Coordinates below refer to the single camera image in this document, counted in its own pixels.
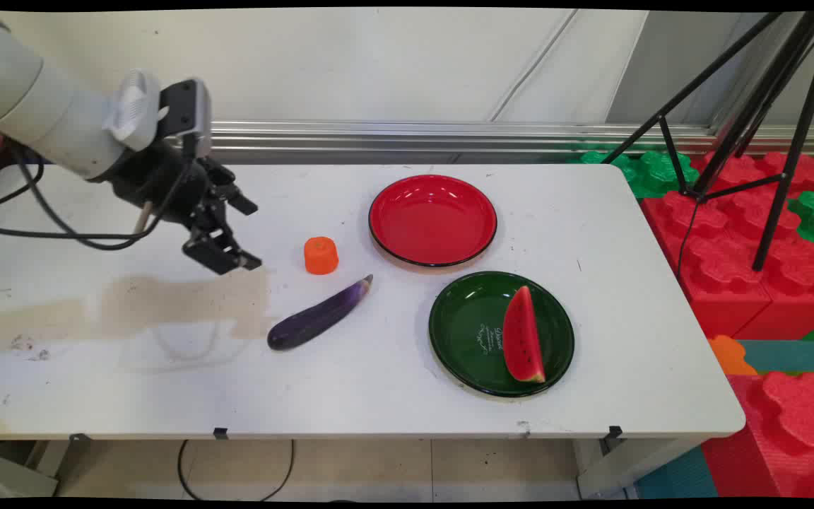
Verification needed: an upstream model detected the toy watermelon slice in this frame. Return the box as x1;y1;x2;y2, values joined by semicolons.
502;286;547;384

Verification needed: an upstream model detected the purple toy eggplant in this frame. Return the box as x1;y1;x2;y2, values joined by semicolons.
266;274;374;352

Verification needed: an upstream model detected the white table leg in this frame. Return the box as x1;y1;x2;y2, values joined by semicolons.
575;434;706;500
0;440;74;500

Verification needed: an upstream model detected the orange toy carrot piece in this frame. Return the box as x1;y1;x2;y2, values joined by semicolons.
304;236;340;276

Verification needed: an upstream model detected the aluminium wall rail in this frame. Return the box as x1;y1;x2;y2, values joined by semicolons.
167;120;814;158

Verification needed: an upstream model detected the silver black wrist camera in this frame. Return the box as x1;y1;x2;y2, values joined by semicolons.
158;78;213;158

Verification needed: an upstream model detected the large red foam block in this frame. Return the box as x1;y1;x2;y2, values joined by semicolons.
640;150;814;341

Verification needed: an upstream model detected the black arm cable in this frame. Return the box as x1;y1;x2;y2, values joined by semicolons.
0;145;190;252

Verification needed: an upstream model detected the dark green plate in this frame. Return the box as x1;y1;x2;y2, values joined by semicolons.
428;271;576;398

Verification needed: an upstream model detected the thin black cable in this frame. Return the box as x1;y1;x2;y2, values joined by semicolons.
0;159;45;214

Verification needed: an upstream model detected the black tripod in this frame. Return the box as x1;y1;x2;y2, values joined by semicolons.
601;11;814;274

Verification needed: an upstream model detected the black floor cable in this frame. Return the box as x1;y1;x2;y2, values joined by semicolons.
177;438;296;503

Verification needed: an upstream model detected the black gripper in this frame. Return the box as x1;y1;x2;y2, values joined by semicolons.
105;138;264;276

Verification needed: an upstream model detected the red plate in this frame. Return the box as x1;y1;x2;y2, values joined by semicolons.
368;174;499;269

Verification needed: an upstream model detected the teal foam mat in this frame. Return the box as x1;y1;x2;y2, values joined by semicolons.
736;339;814;375

